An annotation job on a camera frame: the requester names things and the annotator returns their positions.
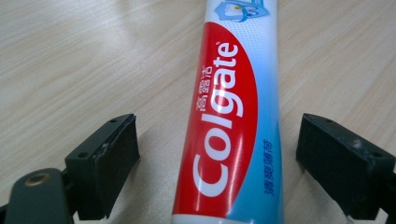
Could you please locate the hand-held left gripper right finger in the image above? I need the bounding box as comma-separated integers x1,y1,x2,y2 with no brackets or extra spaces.
295,112,396,221

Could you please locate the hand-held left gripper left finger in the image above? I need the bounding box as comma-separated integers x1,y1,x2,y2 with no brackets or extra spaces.
64,113,141,221

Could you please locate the red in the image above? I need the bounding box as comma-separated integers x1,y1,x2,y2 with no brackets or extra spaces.
170,0,285,224

